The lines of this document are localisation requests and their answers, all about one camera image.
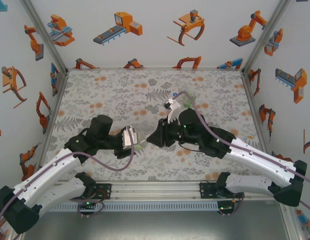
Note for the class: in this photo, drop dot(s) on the small white bottle cap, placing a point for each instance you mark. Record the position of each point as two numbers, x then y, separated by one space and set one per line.
145 140

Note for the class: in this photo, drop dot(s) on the pale yellow label tea bottle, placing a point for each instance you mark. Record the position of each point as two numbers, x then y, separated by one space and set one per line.
139 146

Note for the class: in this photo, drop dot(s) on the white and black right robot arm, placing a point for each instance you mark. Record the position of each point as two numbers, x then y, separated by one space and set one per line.
260 160

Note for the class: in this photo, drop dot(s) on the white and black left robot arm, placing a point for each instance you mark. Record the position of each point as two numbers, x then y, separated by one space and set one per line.
44 172

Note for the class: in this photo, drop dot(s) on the floral printed tablecloth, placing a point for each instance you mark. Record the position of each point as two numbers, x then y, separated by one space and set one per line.
119 87

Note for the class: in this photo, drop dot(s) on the small circuit board green light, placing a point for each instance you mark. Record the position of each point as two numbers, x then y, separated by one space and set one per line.
87 203
226 207

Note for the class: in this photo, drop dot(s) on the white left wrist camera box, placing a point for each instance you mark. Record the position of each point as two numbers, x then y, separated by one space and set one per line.
128 137

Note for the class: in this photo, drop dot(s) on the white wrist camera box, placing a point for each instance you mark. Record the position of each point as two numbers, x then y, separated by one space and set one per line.
128 137
173 107

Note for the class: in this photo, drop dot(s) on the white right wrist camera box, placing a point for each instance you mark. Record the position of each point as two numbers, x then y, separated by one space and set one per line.
173 107

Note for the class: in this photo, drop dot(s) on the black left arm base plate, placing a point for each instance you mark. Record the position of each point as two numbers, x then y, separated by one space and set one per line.
106 191

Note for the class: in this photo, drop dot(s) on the aluminium side rail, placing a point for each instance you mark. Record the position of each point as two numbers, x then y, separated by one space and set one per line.
250 100
60 92

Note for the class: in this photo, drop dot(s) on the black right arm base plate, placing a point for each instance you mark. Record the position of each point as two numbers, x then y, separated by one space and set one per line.
207 190

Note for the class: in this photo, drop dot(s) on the aluminium frame post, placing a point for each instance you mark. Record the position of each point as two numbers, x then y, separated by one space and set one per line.
266 35
44 35

